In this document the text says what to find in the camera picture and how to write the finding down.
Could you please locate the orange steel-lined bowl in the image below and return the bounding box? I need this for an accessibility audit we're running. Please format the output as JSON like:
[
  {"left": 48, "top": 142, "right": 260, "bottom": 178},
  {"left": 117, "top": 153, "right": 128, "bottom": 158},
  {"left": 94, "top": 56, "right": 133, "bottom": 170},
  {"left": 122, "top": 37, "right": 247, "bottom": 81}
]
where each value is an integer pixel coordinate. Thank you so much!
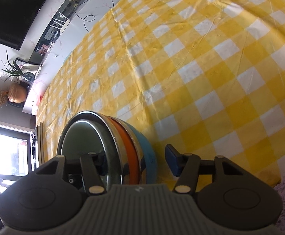
[{"left": 109, "top": 117, "right": 140, "bottom": 185}]

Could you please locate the white wifi router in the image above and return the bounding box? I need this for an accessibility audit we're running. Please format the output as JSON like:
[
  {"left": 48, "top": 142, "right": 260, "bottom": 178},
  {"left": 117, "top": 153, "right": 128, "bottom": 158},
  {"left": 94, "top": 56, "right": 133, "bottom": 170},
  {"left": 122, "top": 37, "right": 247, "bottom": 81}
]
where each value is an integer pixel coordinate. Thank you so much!
[{"left": 49, "top": 12, "right": 70, "bottom": 36}]

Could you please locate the blue steel-lined bowl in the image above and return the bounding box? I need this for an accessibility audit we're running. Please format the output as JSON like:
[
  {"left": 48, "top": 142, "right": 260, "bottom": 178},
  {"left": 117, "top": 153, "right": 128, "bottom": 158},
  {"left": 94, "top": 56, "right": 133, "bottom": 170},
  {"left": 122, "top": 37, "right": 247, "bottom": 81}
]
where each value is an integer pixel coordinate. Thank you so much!
[{"left": 125, "top": 122, "right": 158, "bottom": 184}]

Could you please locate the plant in blue vase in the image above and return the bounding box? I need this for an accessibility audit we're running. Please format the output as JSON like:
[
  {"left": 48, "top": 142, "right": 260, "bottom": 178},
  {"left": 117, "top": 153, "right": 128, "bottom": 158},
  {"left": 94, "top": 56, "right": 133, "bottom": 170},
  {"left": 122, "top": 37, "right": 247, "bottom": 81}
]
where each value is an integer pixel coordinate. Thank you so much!
[{"left": 2, "top": 52, "right": 39, "bottom": 82}]

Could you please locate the orange round vase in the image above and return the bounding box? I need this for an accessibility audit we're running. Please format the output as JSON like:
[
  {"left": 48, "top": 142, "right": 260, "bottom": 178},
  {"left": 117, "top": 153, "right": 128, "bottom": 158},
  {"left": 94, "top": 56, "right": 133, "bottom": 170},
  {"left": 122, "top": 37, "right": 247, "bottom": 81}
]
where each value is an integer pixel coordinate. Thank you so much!
[{"left": 8, "top": 83, "right": 27, "bottom": 103}]

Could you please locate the plain steel bowl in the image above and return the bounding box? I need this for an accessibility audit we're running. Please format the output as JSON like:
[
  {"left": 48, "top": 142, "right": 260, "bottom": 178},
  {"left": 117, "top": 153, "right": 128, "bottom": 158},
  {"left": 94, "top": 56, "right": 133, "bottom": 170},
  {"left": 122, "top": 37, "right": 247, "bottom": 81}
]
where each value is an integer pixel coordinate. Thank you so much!
[{"left": 56, "top": 111, "right": 129, "bottom": 190}]

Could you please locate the yellow checked tablecloth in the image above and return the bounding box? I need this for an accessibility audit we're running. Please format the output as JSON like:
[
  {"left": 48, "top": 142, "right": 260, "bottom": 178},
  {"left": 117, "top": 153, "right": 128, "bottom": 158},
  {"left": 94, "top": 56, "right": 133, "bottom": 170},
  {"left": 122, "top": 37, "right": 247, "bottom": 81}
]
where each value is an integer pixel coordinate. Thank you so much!
[{"left": 37, "top": 0, "right": 285, "bottom": 186}]

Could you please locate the green ceramic bowl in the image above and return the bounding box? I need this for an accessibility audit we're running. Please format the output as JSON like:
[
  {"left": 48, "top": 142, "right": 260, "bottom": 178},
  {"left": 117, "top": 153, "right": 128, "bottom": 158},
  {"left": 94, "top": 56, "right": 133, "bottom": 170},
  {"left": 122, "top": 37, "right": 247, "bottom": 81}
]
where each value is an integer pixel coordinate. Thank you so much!
[{"left": 60, "top": 119, "right": 108, "bottom": 186}]

